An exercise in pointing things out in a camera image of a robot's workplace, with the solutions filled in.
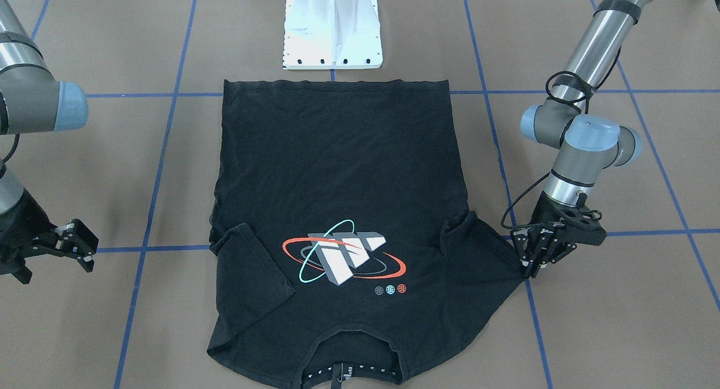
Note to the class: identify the blue tape line lengthwise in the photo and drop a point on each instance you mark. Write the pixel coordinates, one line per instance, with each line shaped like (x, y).
(128, 330)

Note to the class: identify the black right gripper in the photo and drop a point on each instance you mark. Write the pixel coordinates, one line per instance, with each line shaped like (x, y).
(22, 221)

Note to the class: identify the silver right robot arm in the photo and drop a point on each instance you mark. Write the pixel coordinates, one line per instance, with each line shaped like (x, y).
(33, 101)

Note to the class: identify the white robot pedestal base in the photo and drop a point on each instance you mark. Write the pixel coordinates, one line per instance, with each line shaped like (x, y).
(332, 35)

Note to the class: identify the black graphic t-shirt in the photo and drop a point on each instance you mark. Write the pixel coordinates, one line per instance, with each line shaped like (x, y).
(346, 247)

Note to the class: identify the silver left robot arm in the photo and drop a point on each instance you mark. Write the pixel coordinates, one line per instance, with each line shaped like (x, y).
(586, 144)

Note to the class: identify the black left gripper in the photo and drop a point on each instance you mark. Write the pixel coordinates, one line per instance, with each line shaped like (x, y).
(548, 212)

